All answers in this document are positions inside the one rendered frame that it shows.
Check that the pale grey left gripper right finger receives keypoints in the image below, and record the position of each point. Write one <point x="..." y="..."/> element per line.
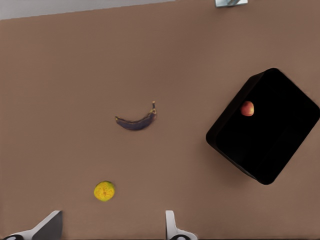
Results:
<point x="170" y="225"/>

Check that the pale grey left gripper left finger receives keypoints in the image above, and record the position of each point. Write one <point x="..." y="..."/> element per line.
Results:
<point x="46" y="226"/>

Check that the black storage box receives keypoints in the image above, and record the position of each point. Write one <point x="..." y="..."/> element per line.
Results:
<point x="265" y="130"/>

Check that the red apple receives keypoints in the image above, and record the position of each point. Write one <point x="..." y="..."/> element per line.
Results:
<point x="247" y="108"/>

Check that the yellow-green citrus fruit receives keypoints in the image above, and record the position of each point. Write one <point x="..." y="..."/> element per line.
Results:
<point x="104" y="191"/>

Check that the dark overripe banana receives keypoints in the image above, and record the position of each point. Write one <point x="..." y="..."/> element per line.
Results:
<point x="137" y="122"/>

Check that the silver frame post foot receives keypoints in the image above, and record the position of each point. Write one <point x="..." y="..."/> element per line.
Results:
<point x="231" y="3"/>

